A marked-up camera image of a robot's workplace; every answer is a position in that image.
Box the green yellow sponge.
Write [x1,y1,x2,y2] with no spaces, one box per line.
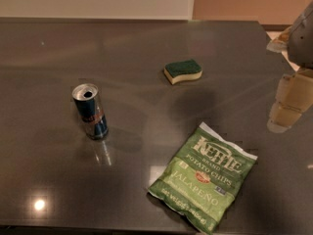
[163,59,202,85]

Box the green kettle chips bag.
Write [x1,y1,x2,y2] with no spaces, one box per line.
[149,123,257,235]

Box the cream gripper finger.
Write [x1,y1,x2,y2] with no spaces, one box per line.
[266,26,291,53]
[267,68,313,133]

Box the red bull can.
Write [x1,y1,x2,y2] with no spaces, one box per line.
[71,83,109,140]

